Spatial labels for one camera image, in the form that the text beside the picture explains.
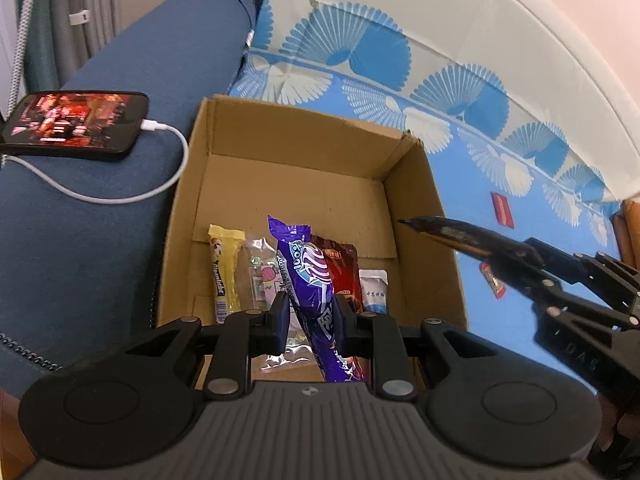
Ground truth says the small white sachet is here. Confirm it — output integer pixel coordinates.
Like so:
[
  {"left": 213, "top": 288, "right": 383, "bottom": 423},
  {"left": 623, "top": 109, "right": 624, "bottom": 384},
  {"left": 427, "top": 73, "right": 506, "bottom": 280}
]
[{"left": 358, "top": 269, "right": 390, "bottom": 317}]

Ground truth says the red brown snack packet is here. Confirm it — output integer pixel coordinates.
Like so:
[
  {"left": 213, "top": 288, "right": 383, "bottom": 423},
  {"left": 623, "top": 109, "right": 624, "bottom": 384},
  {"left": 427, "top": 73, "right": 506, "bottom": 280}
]
[{"left": 311, "top": 236, "right": 359, "bottom": 316}]

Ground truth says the blue fabric sofa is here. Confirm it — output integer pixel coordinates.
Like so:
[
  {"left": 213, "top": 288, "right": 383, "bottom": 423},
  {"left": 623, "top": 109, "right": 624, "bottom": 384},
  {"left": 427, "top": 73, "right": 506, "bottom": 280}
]
[{"left": 0, "top": 0, "right": 276, "bottom": 401}]

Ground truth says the yellow snack bar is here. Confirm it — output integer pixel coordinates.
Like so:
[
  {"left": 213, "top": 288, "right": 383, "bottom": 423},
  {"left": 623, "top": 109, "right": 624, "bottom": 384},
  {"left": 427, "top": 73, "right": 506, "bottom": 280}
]
[{"left": 207, "top": 224, "right": 246, "bottom": 326}]

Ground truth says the small red white candy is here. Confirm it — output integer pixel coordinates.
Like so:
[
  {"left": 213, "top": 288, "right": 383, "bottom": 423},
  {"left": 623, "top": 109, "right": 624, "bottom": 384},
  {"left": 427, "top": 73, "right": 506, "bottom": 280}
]
[{"left": 479, "top": 261, "right": 507, "bottom": 300}]

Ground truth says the purple snack packet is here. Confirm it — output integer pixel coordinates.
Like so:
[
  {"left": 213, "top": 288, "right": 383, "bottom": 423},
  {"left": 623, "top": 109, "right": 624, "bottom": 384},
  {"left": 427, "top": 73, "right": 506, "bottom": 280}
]
[{"left": 266, "top": 215, "right": 369, "bottom": 383}]

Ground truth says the pink clear snack packet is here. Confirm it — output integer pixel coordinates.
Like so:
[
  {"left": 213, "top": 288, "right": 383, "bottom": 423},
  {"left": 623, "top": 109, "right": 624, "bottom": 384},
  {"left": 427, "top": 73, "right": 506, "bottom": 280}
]
[{"left": 242, "top": 236, "right": 321, "bottom": 373}]

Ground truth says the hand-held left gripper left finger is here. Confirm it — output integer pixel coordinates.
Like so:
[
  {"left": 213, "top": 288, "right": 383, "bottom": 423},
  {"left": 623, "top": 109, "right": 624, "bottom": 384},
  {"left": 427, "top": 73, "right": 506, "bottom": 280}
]
[{"left": 120, "top": 292, "right": 292, "bottom": 402}]

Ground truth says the red snack bar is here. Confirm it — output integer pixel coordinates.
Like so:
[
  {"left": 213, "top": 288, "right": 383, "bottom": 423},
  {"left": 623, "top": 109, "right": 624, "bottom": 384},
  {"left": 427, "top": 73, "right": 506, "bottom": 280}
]
[{"left": 491, "top": 191, "right": 516, "bottom": 229}]

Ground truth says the blue fan print sheet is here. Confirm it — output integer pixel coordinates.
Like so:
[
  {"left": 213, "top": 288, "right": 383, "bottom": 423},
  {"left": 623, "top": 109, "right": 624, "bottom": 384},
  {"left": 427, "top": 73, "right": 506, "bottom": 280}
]
[{"left": 227, "top": 0, "right": 640, "bottom": 341}]

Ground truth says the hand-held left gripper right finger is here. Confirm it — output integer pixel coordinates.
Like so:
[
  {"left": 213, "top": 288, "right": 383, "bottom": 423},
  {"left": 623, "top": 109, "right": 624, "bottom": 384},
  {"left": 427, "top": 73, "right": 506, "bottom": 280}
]
[{"left": 334, "top": 294, "right": 501, "bottom": 402}]

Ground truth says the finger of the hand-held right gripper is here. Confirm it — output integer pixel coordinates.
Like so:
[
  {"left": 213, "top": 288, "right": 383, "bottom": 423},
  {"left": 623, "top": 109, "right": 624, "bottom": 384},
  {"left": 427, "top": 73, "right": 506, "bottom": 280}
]
[
  {"left": 480, "top": 255, "right": 568, "bottom": 318},
  {"left": 522, "top": 237, "right": 596, "bottom": 281}
]

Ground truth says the white charging cable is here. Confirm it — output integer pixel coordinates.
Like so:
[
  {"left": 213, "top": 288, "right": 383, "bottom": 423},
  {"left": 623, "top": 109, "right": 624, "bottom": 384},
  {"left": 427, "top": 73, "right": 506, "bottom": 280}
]
[{"left": 0, "top": 119, "right": 191, "bottom": 205}]

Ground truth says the brown cardboard box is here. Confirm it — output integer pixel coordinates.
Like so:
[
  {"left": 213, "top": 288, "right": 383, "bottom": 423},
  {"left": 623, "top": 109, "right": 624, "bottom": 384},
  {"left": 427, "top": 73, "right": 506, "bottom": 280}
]
[{"left": 156, "top": 94, "right": 468, "bottom": 391}]

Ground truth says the black smartphone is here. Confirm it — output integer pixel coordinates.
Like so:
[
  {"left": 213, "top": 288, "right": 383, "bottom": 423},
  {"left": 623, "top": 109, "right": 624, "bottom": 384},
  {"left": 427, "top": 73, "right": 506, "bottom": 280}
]
[{"left": 0, "top": 91, "right": 150, "bottom": 162}]

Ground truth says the grey braided cable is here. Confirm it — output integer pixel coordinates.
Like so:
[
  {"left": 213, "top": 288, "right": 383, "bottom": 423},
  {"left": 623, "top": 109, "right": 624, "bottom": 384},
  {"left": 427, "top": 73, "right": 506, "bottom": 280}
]
[{"left": 5, "top": 0, "right": 43, "bottom": 121}]

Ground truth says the black snack bar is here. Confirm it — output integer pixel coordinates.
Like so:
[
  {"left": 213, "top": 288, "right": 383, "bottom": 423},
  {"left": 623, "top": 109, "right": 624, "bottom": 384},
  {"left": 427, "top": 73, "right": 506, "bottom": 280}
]
[{"left": 397, "top": 215, "right": 506, "bottom": 263}]

